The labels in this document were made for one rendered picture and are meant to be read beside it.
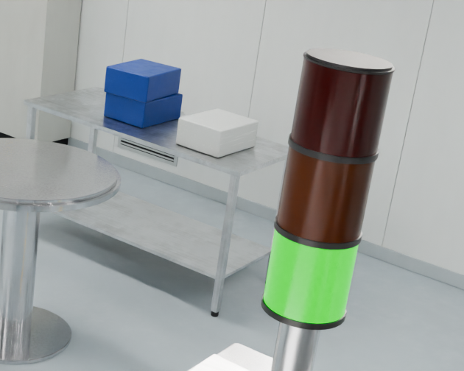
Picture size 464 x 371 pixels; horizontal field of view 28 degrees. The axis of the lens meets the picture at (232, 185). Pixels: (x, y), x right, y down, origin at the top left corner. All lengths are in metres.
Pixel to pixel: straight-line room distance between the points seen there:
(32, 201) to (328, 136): 3.72
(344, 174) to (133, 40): 6.89
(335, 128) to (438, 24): 5.65
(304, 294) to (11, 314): 4.33
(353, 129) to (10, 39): 7.22
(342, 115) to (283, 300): 0.11
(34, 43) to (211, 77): 1.47
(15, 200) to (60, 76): 3.55
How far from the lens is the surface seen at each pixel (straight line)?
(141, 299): 5.43
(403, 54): 6.23
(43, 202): 4.19
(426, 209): 6.34
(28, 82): 7.59
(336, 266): 0.52
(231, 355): 0.69
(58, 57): 7.57
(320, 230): 0.51
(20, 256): 4.68
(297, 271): 0.52
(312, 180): 0.50
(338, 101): 0.48
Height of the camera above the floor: 2.44
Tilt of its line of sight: 19 degrees down
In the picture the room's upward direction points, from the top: 9 degrees clockwise
